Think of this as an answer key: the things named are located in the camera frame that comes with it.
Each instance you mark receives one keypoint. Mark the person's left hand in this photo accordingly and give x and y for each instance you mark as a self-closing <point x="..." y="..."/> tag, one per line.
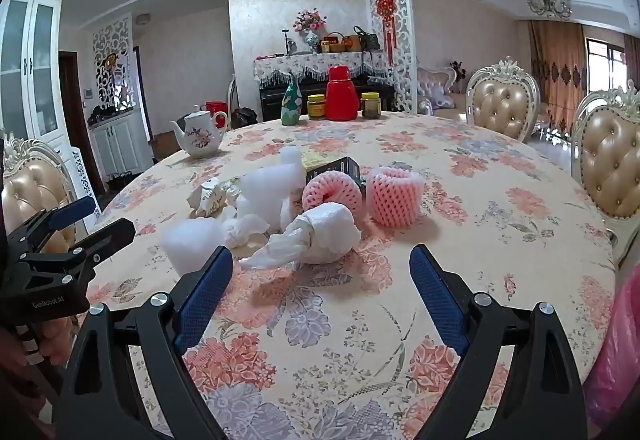
<point x="55" y="340"/>

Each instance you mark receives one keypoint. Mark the lace piano cloth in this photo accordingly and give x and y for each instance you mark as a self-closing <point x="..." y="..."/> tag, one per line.
<point x="310" y="62"/>

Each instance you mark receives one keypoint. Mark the white glass-door cabinet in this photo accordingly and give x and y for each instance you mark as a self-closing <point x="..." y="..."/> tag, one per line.
<point x="30" y="69"/>

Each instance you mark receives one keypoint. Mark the white knotted plastic bag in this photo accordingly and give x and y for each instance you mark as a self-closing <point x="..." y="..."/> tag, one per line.
<point x="330" y="235"/>

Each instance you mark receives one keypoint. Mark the dark bag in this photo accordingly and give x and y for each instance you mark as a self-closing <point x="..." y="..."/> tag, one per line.
<point x="245" y="117"/>

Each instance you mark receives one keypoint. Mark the blue white vase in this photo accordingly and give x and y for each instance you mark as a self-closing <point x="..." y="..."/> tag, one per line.
<point x="311" y="42"/>

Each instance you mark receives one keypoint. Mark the pink foam net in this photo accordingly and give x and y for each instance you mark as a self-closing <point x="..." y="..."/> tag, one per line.
<point x="325" y="190"/>

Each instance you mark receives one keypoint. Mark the window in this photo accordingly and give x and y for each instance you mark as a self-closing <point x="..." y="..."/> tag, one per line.
<point x="605" y="64"/>

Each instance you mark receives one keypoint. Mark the brown curtain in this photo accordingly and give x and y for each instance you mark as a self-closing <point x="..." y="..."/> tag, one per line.
<point x="557" y="69"/>

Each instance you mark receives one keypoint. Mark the low white cabinet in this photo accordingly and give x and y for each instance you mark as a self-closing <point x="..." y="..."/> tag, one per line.
<point x="120" y="139"/>

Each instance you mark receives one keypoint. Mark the yellow-lid jar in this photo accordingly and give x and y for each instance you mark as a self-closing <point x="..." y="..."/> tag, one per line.
<point x="316" y="109"/>

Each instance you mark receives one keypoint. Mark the red thermos jug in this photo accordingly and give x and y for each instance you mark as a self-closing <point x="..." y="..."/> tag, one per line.
<point x="342" y="99"/>

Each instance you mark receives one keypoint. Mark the white foam sheet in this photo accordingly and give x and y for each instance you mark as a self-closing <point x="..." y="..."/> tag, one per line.
<point x="265" y="195"/>

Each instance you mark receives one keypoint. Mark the pink tufted sofa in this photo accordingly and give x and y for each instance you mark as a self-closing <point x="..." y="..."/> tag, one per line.
<point x="440" y="87"/>

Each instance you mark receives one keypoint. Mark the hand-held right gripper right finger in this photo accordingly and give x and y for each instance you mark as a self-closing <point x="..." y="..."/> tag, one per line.
<point x="440" y="302"/>

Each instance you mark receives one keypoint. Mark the white carved stand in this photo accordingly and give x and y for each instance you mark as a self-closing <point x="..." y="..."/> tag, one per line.
<point x="85" y="180"/>

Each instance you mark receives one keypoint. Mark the green bottle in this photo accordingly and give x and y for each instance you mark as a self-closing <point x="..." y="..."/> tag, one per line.
<point x="291" y="107"/>

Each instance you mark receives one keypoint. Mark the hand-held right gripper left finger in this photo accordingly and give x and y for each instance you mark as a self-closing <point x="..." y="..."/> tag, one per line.
<point x="207" y="292"/>

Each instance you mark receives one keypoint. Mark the dark-content glass jar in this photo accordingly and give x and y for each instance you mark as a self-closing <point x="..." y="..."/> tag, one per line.
<point x="370" y="108"/>

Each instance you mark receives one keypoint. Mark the dark wooden door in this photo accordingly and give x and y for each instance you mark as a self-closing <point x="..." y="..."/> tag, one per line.
<point x="75" y="119"/>

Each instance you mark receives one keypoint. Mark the red knot ornament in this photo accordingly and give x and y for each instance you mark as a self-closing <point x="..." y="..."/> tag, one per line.
<point x="386" y="4"/>

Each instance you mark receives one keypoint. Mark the black piano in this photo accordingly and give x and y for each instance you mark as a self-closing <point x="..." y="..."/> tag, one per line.
<point x="272" y="99"/>

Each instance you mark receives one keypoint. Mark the pink foam net sleeve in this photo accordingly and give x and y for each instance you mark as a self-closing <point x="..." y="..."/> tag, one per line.
<point x="395" y="202"/>

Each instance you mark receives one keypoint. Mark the red box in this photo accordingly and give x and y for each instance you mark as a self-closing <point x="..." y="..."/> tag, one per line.
<point x="216" y="109"/>

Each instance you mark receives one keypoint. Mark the beige tufted dining chair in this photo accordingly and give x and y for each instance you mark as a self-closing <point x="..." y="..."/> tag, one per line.
<point x="612" y="169"/>
<point x="502" y="104"/>
<point x="30" y="190"/>

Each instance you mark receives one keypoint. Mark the white foam wad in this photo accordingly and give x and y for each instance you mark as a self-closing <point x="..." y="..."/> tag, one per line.
<point x="192" y="245"/>

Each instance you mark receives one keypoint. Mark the floral white teapot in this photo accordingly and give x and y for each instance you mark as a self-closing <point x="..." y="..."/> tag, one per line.
<point x="200" y="137"/>

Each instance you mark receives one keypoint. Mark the black box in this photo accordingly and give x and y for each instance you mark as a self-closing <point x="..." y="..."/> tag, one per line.
<point x="345" y="167"/>

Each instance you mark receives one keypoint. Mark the floral tablecloth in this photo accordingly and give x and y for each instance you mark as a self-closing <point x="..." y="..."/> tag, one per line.
<point x="350" y="310"/>

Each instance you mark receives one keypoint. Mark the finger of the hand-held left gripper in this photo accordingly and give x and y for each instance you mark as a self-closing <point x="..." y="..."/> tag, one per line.
<point x="110" y="237"/>
<point x="75" y="212"/>

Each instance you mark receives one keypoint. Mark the tall white lattice screen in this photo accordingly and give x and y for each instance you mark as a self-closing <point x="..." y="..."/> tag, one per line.
<point x="405" y="44"/>

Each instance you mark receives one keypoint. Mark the crumpled white tissue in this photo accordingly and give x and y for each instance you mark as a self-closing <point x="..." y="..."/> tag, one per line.
<point x="245" y="227"/>

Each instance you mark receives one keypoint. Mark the wicker basket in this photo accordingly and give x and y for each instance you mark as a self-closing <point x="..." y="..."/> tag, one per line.
<point x="335" y="44"/>

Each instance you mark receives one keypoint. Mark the dark handbag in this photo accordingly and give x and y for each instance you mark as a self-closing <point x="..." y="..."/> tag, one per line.
<point x="367" y="39"/>

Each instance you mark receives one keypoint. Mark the pink flower bouquet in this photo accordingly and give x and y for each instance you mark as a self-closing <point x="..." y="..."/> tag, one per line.
<point x="309" y="19"/>

